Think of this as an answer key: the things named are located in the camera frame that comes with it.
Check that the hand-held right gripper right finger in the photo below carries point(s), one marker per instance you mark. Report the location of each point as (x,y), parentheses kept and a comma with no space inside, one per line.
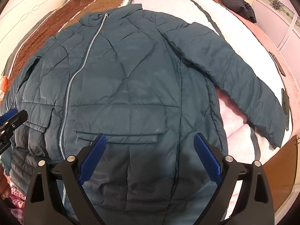
(208,159)

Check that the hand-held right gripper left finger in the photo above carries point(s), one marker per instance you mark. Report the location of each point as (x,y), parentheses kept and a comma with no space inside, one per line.
(92,157)

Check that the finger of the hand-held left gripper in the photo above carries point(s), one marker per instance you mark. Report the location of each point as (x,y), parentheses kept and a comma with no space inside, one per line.
(8,118)

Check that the teal quilted puffer jacket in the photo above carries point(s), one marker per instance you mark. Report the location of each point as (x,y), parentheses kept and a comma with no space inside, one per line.
(131,86)

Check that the person's left hand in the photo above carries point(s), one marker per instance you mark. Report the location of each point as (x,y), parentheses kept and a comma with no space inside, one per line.
(4,185)

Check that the orange packet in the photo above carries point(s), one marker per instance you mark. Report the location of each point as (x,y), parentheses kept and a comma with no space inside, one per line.
(5,83)

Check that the pink plaid clothing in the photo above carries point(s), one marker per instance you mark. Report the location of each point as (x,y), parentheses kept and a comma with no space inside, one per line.
(17,206)

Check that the black flat device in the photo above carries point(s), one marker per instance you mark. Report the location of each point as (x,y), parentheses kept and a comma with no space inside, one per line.
(285,107)

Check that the white padded headboard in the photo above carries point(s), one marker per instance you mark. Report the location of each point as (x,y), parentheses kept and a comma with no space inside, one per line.
(30,11)

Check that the black flat phone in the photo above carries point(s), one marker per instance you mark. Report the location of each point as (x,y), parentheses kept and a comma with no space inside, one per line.
(277,63)

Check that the salmon pink bed sheet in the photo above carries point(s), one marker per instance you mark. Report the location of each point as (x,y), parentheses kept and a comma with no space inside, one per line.
(257,37)

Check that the brown pink patchwork blanket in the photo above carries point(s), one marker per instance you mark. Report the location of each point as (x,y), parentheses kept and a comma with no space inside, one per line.
(185,7)

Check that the black puffer jacket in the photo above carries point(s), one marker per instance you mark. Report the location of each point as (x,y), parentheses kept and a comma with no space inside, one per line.
(234,0)

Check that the pink ornamented wardrobe door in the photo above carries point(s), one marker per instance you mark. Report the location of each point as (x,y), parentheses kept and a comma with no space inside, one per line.
(279,11)

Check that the wooden bed frame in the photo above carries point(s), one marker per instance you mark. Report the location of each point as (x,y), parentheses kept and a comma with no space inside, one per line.
(287,173)

